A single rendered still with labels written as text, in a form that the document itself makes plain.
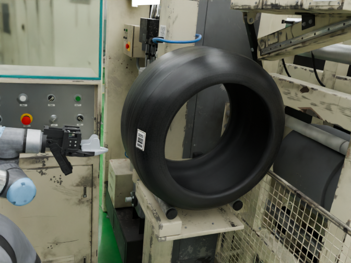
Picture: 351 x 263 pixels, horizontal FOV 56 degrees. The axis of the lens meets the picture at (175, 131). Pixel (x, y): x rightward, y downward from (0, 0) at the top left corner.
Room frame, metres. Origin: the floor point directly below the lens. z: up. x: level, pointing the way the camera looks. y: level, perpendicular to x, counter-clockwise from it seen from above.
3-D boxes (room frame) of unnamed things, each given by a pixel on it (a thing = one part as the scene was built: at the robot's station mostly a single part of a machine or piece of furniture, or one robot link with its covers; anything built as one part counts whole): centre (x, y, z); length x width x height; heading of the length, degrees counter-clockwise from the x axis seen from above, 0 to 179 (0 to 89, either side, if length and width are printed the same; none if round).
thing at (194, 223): (1.27, -0.08, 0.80); 0.37 x 0.36 x 0.02; 112
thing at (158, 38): (1.49, 0.04, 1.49); 0.19 x 0.19 x 0.06; 22
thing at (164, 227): (1.21, 0.05, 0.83); 0.36 x 0.09 x 0.06; 22
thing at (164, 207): (1.21, 0.05, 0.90); 0.35 x 0.05 x 0.05; 22
